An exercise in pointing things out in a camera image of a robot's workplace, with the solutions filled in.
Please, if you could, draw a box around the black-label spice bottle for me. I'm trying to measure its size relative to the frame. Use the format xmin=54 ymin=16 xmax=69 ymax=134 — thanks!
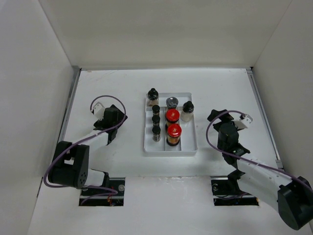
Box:
xmin=152 ymin=115 xmax=160 ymax=127

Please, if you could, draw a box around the small black-cap spice bottle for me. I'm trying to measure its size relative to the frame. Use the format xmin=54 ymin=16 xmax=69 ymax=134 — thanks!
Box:
xmin=152 ymin=105 xmax=160 ymax=116

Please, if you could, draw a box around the knob-top spice grinder bottle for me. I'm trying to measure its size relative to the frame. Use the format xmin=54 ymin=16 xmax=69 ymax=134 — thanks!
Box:
xmin=147 ymin=88 xmax=159 ymax=106

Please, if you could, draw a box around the white salt knob-top bottle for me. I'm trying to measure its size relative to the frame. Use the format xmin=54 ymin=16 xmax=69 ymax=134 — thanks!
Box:
xmin=180 ymin=101 xmax=194 ymax=122

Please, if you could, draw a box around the red-lid sauce jar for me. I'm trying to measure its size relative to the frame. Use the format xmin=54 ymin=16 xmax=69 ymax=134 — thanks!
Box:
xmin=165 ymin=109 xmax=180 ymax=127
xmin=166 ymin=124 xmax=182 ymax=146

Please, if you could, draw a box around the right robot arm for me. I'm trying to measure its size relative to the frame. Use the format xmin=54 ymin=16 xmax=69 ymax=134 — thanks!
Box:
xmin=207 ymin=110 xmax=313 ymax=231

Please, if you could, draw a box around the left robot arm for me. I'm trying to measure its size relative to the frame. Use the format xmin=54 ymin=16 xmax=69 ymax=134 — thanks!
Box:
xmin=45 ymin=105 xmax=127 ymax=195

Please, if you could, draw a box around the white divided organizer tray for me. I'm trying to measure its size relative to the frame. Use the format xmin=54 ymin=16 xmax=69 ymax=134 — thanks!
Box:
xmin=144 ymin=93 xmax=198 ymax=157

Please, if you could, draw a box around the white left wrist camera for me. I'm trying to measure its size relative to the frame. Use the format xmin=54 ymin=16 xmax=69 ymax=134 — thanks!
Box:
xmin=91 ymin=102 xmax=105 ymax=120

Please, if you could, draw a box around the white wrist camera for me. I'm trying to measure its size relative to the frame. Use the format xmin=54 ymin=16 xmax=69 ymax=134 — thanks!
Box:
xmin=233 ymin=114 xmax=253 ymax=130
xmin=91 ymin=102 xmax=105 ymax=120

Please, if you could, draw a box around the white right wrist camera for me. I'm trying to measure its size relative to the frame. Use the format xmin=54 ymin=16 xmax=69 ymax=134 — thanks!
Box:
xmin=233 ymin=114 xmax=253 ymax=130

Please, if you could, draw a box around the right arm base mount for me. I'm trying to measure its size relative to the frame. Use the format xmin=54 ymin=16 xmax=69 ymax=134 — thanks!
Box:
xmin=211 ymin=170 xmax=259 ymax=206

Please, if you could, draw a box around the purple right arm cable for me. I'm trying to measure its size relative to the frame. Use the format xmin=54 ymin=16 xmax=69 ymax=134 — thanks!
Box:
xmin=205 ymin=110 xmax=313 ymax=193

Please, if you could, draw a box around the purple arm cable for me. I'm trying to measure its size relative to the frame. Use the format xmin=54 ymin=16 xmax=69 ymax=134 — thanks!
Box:
xmin=205 ymin=110 xmax=313 ymax=193
xmin=43 ymin=95 xmax=127 ymax=205

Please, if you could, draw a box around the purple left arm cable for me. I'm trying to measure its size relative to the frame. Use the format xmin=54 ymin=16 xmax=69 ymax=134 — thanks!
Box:
xmin=43 ymin=95 xmax=127 ymax=205

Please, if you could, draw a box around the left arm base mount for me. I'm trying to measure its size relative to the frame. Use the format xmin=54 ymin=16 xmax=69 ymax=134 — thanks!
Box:
xmin=79 ymin=178 xmax=126 ymax=207

